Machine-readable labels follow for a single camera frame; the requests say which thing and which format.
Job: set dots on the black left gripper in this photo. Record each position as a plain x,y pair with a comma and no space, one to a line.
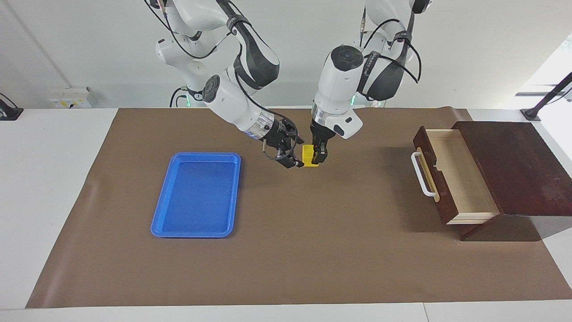
322,136

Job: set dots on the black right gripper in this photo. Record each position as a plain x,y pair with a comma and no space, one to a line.
278,136

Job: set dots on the yellow cube block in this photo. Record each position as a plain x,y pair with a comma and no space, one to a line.
307,154

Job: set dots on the dark wooden drawer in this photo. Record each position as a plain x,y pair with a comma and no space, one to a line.
464,179

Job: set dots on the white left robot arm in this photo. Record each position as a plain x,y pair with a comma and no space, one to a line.
339,85

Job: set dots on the dark wooden drawer cabinet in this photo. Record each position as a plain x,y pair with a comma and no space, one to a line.
518,170

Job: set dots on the brown table mat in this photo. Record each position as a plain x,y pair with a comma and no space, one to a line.
313,250

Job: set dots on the blue plastic tray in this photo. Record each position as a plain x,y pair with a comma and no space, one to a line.
196,197

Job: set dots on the white wall outlet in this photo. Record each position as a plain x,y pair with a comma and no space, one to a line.
71,98

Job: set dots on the black camera stand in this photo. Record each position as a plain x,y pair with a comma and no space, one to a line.
547,96

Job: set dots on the black table clamp mount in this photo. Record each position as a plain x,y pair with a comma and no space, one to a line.
9,112

